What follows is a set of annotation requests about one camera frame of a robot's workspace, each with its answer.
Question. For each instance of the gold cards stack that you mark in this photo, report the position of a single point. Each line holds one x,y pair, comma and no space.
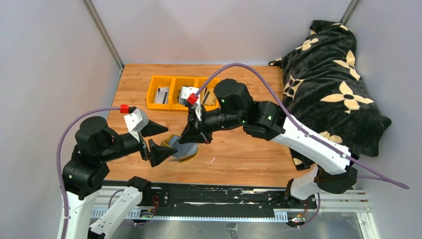
207,97

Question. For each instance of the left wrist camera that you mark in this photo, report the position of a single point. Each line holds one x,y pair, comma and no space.
136,122

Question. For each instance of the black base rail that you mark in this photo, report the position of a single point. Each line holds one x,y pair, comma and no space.
220,201

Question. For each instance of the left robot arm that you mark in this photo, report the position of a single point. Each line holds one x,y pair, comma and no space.
84,174

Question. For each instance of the black floral blanket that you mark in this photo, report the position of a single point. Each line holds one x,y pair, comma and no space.
323,90

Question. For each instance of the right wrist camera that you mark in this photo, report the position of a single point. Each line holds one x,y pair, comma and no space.
187,98

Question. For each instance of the white cards stack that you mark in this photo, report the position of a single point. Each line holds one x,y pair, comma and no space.
162,95

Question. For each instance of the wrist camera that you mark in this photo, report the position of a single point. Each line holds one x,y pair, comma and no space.
187,98
136,122

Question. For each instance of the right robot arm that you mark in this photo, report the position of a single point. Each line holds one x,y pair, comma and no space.
266,120

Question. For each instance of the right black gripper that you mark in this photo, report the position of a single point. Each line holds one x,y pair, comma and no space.
191,134

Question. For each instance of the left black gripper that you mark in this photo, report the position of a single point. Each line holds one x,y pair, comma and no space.
157,153

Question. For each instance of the yellow leather card holder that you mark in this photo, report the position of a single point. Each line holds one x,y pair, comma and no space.
185,152

